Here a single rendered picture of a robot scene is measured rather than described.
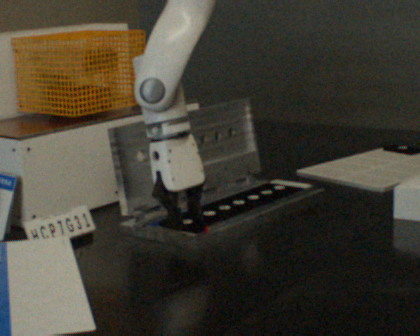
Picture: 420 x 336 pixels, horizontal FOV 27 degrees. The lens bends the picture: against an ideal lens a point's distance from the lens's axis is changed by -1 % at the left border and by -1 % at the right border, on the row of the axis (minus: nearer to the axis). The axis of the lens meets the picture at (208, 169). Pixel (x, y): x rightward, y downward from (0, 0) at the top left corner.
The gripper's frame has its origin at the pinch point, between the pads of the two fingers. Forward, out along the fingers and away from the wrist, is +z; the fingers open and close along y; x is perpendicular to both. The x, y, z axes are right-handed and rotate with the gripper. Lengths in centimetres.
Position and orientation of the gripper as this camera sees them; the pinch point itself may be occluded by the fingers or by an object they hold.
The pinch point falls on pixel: (185, 215)
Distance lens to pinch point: 169.2
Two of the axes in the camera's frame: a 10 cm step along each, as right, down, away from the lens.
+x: -7.5, 0.9, 6.6
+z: 1.9, 9.8, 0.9
